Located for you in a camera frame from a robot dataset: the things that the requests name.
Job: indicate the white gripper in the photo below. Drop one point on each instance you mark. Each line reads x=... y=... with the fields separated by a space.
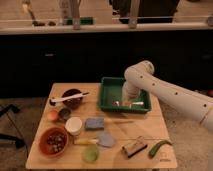
x=129 y=93

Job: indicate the silver metal fork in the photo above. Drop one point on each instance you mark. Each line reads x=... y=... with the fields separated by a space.
x=131 y=104

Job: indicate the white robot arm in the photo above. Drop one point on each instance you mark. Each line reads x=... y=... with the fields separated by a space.
x=140 y=77

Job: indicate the green plastic tray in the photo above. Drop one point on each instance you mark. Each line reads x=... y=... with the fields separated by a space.
x=110 y=97

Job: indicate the blue sponge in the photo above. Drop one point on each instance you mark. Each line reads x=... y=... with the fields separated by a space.
x=94 y=123

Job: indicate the wooden block brush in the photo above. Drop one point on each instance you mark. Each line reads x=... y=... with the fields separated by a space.
x=134 y=146

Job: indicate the green cucumber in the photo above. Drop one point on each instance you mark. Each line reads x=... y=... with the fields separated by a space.
x=153 y=151

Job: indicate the white round container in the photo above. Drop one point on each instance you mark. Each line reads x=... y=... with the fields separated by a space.
x=73 y=125

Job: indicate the small dark green cup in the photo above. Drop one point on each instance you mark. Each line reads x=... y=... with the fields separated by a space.
x=64 y=114

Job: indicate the light green cup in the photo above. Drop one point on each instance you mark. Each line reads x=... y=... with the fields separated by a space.
x=90 y=154

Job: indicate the orange peach fruit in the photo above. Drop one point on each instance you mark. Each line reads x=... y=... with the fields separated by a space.
x=52 y=115

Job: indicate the orange bowl with beads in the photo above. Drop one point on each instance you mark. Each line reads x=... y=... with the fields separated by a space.
x=53 y=142

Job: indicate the yellow handled spatula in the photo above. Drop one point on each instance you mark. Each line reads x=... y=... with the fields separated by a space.
x=104 y=139

